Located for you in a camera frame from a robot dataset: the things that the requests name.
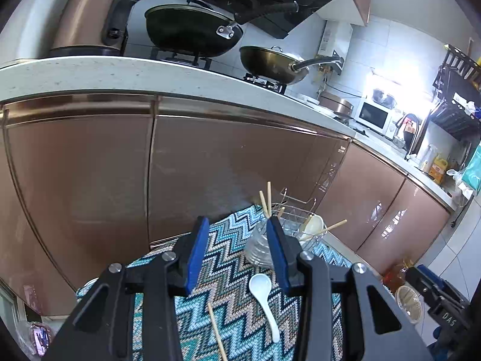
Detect wire utensil holder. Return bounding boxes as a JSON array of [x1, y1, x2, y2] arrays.
[[279, 187, 326, 253]]

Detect yellow detergent jug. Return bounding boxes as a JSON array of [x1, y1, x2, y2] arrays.
[[428, 154, 449, 186]]

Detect white microwave oven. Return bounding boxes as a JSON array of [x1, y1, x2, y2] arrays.
[[355, 97, 400, 137]]

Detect kitchen faucet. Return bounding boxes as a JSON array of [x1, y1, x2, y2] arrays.
[[396, 112, 422, 161]]

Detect gas stove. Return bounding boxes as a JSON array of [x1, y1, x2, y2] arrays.
[[149, 48, 289, 95]]

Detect teal plastic bag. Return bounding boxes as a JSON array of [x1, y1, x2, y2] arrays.
[[460, 150, 481, 193]]

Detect clear plastic jar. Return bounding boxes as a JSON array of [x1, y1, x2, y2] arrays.
[[394, 285, 424, 325]]

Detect clear spray bottle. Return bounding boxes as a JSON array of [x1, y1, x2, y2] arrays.
[[418, 143, 439, 172]]

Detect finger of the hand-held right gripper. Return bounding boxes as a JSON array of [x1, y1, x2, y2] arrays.
[[405, 266, 452, 315], [416, 264, 470, 308]]

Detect copper cabinet door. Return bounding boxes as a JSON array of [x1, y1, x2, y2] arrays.
[[315, 141, 409, 251], [0, 105, 155, 294], [148, 98, 353, 243], [355, 177, 450, 276]]

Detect white water heater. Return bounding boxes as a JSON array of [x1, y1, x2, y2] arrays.
[[317, 20, 354, 69]]

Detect copper rice cooker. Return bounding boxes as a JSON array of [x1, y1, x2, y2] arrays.
[[319, 90, 355, 118]]

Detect zigzag patterned mat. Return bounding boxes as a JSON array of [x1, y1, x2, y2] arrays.
[[75, 205, 396, 361]]

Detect golden wok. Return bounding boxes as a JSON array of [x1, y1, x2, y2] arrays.
[[239, 45, 345, 86]]

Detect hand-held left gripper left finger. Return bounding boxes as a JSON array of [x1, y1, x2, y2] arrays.
[[41, 216, 210, 361]]

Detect amber oil bottle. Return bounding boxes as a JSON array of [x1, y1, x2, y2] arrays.
[[382, 259, 411, 295]]

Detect white ceramic spoon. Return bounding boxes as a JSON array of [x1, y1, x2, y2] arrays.
[[249, 273, 281, 344], [298, 214, 326, 242]]

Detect black dish rack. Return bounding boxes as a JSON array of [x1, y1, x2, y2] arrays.
[[430, 43, 481, 140]]

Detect white cloth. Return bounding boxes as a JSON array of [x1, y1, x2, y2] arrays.
[[456, 93, 479, 116]]

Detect person's right hand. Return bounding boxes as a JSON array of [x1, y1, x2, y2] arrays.
[[431, 327, 452, 361]]

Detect white dish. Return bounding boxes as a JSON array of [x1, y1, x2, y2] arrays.
[[296, 93, 336, 114]]

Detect steel bowl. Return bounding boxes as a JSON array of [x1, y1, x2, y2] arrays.
[[372, 87, 398, 107]]

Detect black wok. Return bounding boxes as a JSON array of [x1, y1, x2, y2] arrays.
[[144, 0, 300, 60]]

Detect copper electric kettle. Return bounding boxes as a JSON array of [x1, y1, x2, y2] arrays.
[[48, 0, 131, 60]]

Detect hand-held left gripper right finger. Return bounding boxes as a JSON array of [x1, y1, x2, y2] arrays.
[[266, 216, 434, 361]]

